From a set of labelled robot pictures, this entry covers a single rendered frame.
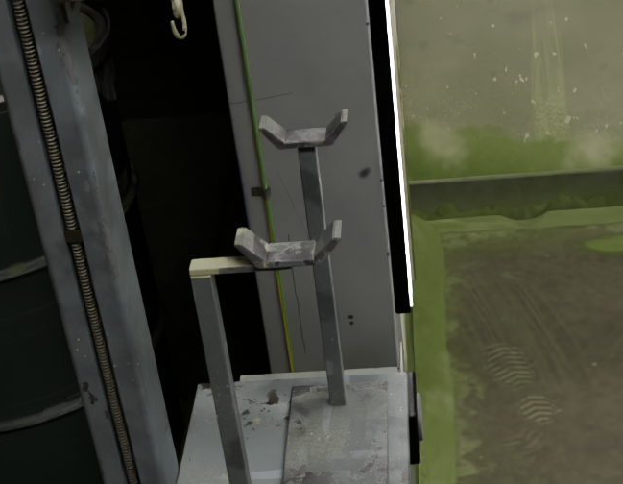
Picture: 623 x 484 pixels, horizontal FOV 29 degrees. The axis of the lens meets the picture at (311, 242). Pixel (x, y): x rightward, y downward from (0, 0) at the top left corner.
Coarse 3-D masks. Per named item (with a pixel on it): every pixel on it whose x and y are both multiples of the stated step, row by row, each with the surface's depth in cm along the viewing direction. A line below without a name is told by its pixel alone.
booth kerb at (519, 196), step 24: (600, 168) 291; (432, 192) 296; (456, 192) 296; (480, 192) 296; (504, 192) 295; (528, 192) 295; (552, 192) 294; (576, 192) 294; (600, 192) 294; (432, 216) 299; (456, 216) 299; (504, 216) 298; (528, 216) 298
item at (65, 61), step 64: (0, 0) 88; (0, 64) 91; (64, 64) 91; (64, 128) 93; (64, 192) 97; (64, 256) 99; (128, 256) 104; (64, 320) 103; (128, 320) 103; (128, 384) 106; (128, 448) 110
